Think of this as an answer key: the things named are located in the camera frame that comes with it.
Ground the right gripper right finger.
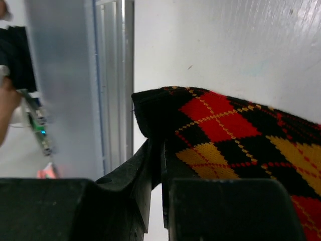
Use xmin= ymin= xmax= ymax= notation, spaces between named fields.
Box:
xmin=161 ymin=145 xmax=305 ymax=240

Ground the orange object on floor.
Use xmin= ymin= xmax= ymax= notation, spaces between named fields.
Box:
xmin=37 ymin=162 xmax=59 ymax=179

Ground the aluminium frame rail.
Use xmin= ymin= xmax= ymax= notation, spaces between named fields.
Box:
xmin=25 ymin=1 xmax=134 ymax=180

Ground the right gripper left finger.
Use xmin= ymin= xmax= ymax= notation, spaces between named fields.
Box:
xmin=1 ymin=141 xmax=151 ymax=240

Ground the green circuit board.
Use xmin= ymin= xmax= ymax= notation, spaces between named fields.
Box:
xmin=20 ymin=89 xmax=53 ymax=156

